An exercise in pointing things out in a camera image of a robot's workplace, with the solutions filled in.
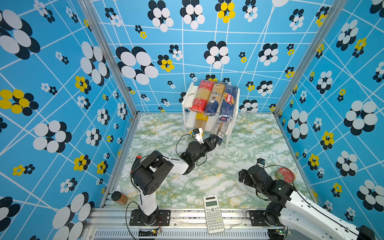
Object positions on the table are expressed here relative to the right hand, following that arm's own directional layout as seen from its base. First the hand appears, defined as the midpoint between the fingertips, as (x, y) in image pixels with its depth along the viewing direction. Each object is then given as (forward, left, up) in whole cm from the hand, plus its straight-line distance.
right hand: (245, 175), depth 81 cm
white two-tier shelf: (+35, +32, +11) cm, 49 cm away
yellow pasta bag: (+28, +24, +14) cm, 40 cm away
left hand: (+16, +14, +13) cm, 25 cm away
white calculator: (-18, +18, -5) cm, 26 cm away
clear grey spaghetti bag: (+22, +13, +14) cm, 29 cm away
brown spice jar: (-12, +66, +3) cm, 67 cm away
